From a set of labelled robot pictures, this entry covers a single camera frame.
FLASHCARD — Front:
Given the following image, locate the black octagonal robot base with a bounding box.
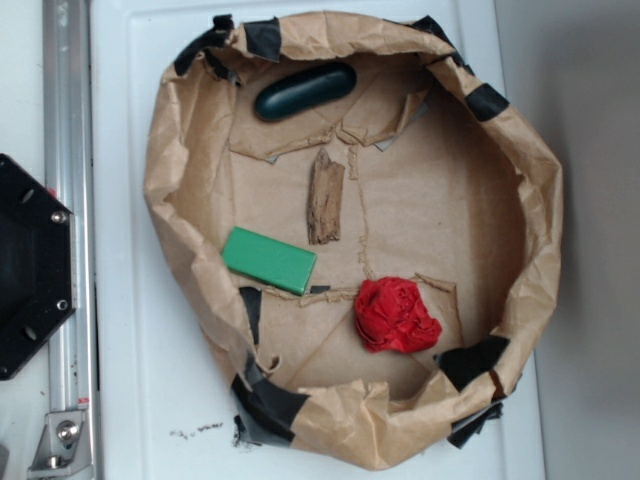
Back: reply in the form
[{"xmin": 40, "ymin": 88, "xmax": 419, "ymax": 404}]
[{"xmin": 1, "ymin": 154, "xmax": 75, "ymax": 381}]

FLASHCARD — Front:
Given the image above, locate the brown paper bag bin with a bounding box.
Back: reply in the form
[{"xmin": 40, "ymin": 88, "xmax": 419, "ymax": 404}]
[{"xmin": 144, "ymin": 12, "xmax": 563, "ymax": 470}]

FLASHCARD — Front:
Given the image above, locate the brown wood piece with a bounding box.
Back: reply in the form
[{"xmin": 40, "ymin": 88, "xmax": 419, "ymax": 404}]
[{"xmin": 307, "ymin": 147, "xmax": 345, "ymax": 245}]

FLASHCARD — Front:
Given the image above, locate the green rectangular block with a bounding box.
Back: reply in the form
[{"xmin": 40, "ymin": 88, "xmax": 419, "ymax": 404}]
[{"xmin": 222, "ymin": 227, "xmax": 317, "ymax": 295}]

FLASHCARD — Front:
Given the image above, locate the red crumpled paper ball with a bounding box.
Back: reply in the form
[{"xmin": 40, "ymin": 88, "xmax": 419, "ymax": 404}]
[{"xmin": 354, "ymin": 277, "xmax": 442, "ymax": 354}]

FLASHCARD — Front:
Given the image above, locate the aluminium extrusion rail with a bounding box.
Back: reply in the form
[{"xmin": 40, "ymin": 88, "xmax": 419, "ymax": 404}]
[{"xmin": 43, "ymin": 1, "xmax": 104, "ymax": 479}]

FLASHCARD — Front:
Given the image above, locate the metal corner bracket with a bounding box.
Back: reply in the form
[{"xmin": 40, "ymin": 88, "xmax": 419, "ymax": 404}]
[{"xmin": 27, "ymin": 410, "xmax": 93, "ymax": 479}]

